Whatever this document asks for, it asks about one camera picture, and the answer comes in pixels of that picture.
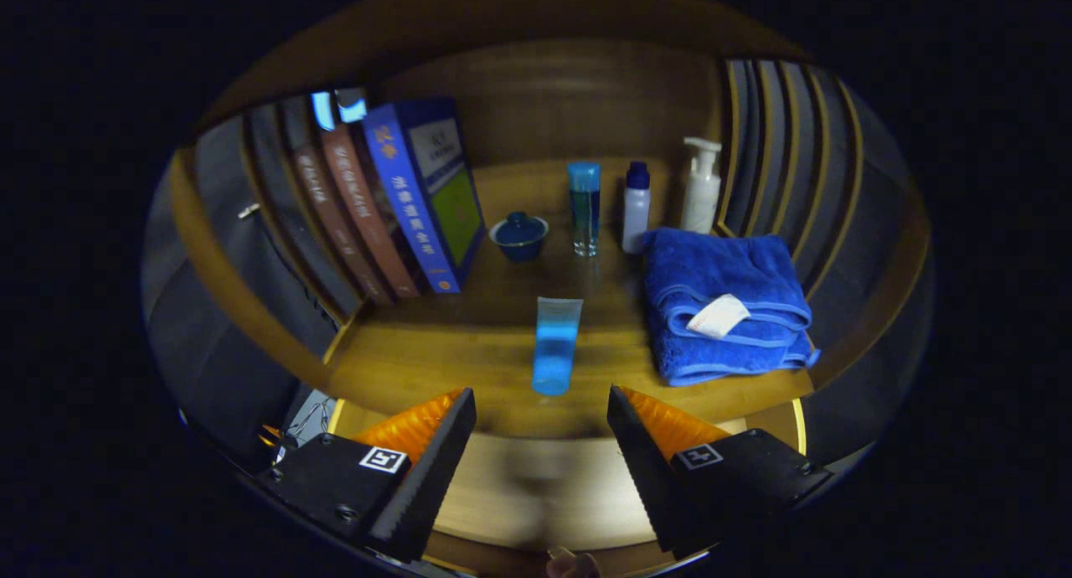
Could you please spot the blue book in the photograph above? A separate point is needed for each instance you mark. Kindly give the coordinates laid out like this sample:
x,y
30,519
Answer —
x,y
410,201

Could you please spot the thin brown book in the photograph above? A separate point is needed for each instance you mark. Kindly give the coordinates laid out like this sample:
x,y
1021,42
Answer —
x,y
339,226

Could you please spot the white pump bottle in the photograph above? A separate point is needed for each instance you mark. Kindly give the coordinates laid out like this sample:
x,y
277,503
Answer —
x,y
700,197

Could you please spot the thick brown book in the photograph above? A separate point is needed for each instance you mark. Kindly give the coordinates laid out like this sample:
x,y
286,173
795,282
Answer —
x,y
368,214

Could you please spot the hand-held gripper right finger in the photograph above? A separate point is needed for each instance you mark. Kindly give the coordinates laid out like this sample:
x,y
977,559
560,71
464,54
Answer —
x,y
649,477

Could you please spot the blue lidded teacup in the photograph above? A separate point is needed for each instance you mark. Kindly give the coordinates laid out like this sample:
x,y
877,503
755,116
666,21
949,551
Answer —
x,y
519,236

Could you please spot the wooden countertop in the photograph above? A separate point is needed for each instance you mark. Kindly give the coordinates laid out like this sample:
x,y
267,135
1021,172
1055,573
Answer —
x,y
469,368

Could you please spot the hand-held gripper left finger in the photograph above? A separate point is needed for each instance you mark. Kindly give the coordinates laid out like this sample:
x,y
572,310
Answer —
x,y
431,477

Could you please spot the wooden cabinet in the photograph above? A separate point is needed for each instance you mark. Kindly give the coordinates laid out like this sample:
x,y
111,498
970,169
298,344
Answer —
x,y
544,100

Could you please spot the white bottle blue cap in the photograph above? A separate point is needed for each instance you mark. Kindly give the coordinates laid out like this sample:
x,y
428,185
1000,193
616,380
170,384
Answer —
x,y
636,218

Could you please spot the folded blue towel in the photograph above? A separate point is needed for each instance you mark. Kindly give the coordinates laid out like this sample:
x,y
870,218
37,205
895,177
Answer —
x,y
720,268

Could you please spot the clear blue bottle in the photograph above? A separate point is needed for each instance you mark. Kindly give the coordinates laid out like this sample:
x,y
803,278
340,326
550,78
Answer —
x,y
584,214

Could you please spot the metal clip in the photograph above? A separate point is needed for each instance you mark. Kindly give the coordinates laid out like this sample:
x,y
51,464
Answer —
x,y
248,211

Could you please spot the light blue tube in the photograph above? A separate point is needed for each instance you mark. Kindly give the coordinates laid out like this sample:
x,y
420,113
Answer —
x,y
557,343

